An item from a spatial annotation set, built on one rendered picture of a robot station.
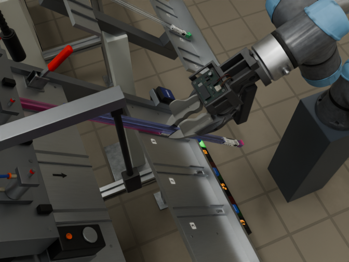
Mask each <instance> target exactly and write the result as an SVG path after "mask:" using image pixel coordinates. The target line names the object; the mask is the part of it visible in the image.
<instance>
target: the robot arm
mask: <svg viewBox="0 0 349 262"><path fill-rule="evenodd" d="M265 8H266V11H267V13H268V15H269V17H270V19H271V22H272V24H274V26H275V27H276V30H274V31H273V32H272V33H269V34H268V35H267V36H265V37H264V38H262V39H261V40H259V41H258V42H256V43H255V44H253V45H252V47H251V48H252V50H250V49H249V50H248V48H247V47H245V48H244V49H242V50H241V51H239V52H238V53H236V54H235V55H234V56H232V57H231V58H230V59H228V60H227V61H225V62H224V63H222V64H221V65H219V66H217V65H216V64H215V63H214V61H213V60H212V61H211V62H209V63H208V64H206V65H205V66H203V67H202V68H201V69H199V70H198V71H196V72H195V73H194V74H192V75H191V76H189V79H190V80H191V81H192V82H191V84H192V86H193V88H194V90H193V91H192V92H191V94H190V96H189V97H188V99H186V100H174V101H173V102H171V103H170V105H169V108H170V110H171V112H172V116H171V117H170V118H169V120H168V122H167V123H166V125H170V126H175V127H178V125H179V127H180V130H176V131H175V132H173V133H172V134H171V135H169V136H168V137H169V138H170V139H184V138H191V137H195V136H201V135H204V134H208V133H212V132H215V131H217V130H219V129H221V128H222V127H223V126H224V125H225V124H226V123H227V122H228V121H230V120H232V119H233V120H234V121H235V123H236V124H237V125H239V124H242V123H244V122H246V121H247V120H248V116H249V113H250V110H251V107H252V103H253V100H254V97H255V95H256V91H257V88H258V87H257V86H256V84H255V82H257V81H258V80H259V79H261V81H262V82H263V84H264V85H265V86H267V85H269V84H270V83H272V82H271V80H274V81H277V80H278V79H280V78H281V77H283V76H284V75H289V74H290V71H292V70H293V69H295V68H297V67H299V69H300V72H301V75H302V77H303V78H304V79H305V80H306V82H307V83H309V84H310V85H312V86H314V87H326V86H329V85H331V84H332V85H331V87H330V88H329V89H327V90H326V91H324V92H323V93H322V94H321V95H320V96H319V97H318V99H317V101H316V103H315V112H316V115H317V117H318V118H319V120H320V121H321V122H322V123H323V124H325V125H326V126H328V127H329V128H332V129H335V130H340V131H346V130H349V59H348V60H346V62H345V63H344V65H343V66H341V64H342V59H341V57H340V55H339V51H338V47H337V41H339V40H341V38H342V37H343V36H345V35H346V34H347V33H348V32H349V20H348V18H347V16H346V14H349V0H266V3H265ZM206 67H208V69H209V70H208V71H206V72H205V73H204V74H202V75H201V76H199V77H196V74H198V73H199V72H201V71H202V70H203V69H205V68H206ZM203 105H204V107H205V108H206V110H207V112H206V113H202V114H200V115H199V116H198V117H197V118H194V119H187V118H188V117H189V116H190V115H191V114H194V113H198V112H200V111H201V110H202V109H203Z"/></svg>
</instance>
